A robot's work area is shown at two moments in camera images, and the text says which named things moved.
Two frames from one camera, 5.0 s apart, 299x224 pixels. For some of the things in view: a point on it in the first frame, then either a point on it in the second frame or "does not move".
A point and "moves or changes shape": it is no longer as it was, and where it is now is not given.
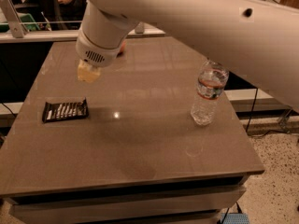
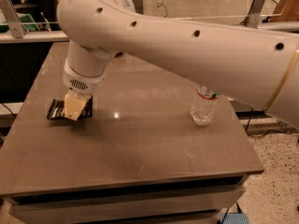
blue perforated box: (234, 218) does not move
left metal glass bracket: (7, 7) does not move
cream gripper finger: (87, 72) → (75, 103)
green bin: (27, 20) does not move
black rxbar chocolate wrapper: (64, 110) moves or changes shape
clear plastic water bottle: (211, 82) does not move
